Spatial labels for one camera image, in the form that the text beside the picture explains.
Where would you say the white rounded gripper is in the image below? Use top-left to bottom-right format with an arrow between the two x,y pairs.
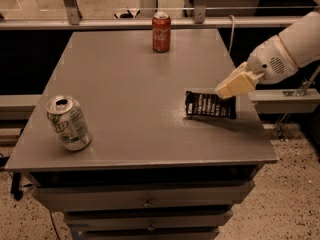
215,35 -> 298,99

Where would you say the black rxbar chocolate wrapper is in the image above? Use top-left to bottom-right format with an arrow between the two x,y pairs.
185,91 -> 237,119

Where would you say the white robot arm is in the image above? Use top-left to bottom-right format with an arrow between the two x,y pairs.
215,11 -> 320,99

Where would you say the red coca-cola can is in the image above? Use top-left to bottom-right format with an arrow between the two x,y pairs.
152,11 -> 171,53

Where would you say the top grey drawer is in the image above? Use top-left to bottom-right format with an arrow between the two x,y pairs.
32,180 -> 255,212

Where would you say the grey drawer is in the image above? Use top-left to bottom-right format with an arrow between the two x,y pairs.
74,228 -> 219,240
32,180 -> 255,212
64,210 -> 233,231

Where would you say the grey drawer cabinet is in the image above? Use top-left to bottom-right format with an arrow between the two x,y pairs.
4,28 -> 279,240

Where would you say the middle grey drawer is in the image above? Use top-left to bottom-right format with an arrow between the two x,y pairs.
64,210 -> 233,231

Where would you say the bottom grey drawer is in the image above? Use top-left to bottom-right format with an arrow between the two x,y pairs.
74,228 -> 219,240

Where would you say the silver green 7up can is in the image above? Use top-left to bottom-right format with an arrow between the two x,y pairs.
46,95 -> 92,151

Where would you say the grey metal railing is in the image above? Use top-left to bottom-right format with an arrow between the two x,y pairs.
0,0 -> 320,31

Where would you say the white hanging cable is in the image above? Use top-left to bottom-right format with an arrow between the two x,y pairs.
227,14 -> 236,56

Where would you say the metal bracket stand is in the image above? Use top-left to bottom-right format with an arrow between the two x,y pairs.
275,65 -> 320,141

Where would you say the black floor cable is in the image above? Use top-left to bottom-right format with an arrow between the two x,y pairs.
0,152 -> 63,240

